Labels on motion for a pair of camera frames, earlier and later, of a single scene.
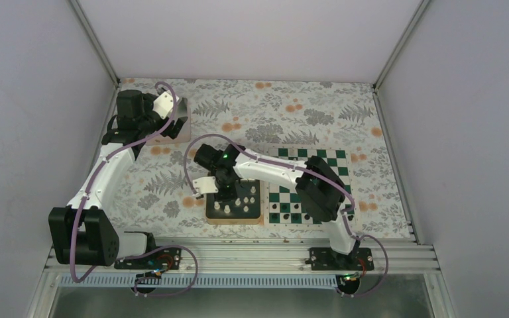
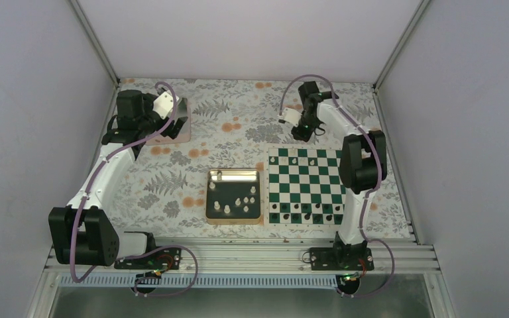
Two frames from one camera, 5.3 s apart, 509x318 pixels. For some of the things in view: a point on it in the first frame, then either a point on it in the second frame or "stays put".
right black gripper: x=230 y=194 → x=303 y=136
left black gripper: x=172 y=132 stays put
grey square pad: x=182 y=110 stays put
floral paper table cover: x=155 y=197 stays put
